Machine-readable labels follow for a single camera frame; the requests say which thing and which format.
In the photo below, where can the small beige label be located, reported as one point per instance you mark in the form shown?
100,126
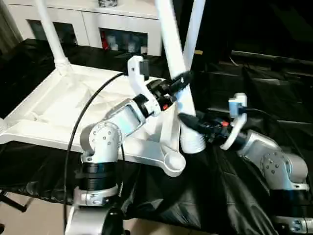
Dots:
198,52

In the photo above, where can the black folding table frame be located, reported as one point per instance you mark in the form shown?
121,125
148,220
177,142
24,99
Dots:
14,203

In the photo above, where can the white plastic table top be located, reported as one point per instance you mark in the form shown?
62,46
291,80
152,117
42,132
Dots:
61,98

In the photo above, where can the white glass-door cabinet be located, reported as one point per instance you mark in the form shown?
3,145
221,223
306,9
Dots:
93,19

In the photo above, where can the white plastic table leg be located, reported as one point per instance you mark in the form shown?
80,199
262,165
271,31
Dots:
53,41
195,29
173,49

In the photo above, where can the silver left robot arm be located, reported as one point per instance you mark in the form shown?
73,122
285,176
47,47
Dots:
105,139

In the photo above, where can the grey curtain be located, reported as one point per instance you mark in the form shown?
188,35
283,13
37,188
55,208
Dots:
7,29

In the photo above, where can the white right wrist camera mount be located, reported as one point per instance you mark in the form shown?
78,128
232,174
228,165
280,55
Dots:
240,122

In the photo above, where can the black plastic mat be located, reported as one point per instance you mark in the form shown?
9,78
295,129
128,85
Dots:
207,191

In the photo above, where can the grey object on cabinet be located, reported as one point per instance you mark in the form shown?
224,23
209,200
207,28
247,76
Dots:
107,3

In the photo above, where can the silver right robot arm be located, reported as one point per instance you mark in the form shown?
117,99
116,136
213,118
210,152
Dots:
276,166

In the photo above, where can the red carton behind glass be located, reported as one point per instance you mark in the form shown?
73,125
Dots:
105,42

